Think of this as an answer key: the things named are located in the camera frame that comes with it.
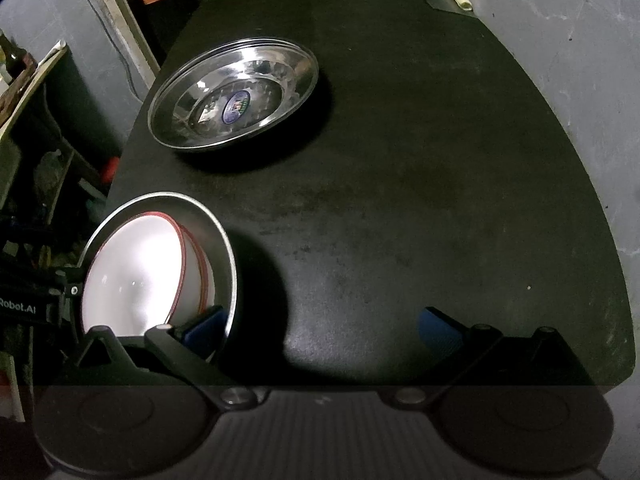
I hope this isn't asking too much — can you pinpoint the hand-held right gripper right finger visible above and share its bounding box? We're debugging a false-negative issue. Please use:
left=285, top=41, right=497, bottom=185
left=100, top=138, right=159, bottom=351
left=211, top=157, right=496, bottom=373
left=385, top=306, right=596, bottom=409

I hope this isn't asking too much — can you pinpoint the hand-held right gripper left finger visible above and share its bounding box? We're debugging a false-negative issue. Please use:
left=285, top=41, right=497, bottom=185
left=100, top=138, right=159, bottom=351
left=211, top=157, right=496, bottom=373
left=75, top=305, right=260, bottom=413

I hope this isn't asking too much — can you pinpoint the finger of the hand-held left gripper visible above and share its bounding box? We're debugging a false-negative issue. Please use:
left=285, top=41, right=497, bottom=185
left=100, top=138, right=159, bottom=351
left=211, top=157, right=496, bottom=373
left=0, top=256, right=85, bottom=328

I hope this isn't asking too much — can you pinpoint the white ceramic bowl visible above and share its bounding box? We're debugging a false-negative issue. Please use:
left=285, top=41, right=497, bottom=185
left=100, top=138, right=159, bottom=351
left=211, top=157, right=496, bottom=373
left=80, top=211, right=187, bottom=337
left=172, top=221, right=219, bottom=313

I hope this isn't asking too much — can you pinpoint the stainless steel bowl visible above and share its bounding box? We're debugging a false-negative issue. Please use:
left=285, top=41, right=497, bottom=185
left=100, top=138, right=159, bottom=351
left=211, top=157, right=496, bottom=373
left=75, top=190, right=238, bottom=363

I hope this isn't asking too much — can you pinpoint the steel plate with blue sticker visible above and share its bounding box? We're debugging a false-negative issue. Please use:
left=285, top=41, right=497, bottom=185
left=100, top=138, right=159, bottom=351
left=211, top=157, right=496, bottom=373
left=147, top=40, right=320, bottom=151

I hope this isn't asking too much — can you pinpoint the red container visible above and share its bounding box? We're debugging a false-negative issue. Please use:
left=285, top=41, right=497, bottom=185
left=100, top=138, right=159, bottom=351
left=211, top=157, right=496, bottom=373
left=101, top=157, right=122, bottom=187

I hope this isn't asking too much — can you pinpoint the dark glass bottle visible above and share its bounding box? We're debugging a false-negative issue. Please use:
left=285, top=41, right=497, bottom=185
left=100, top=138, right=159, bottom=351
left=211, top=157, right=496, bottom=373
left=0, top=30, right=27, bottom=83

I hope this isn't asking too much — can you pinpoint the black floor cable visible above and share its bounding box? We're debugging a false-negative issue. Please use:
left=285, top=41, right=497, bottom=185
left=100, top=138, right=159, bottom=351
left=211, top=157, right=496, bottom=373
left=69, top=0, right=153, bottom=107

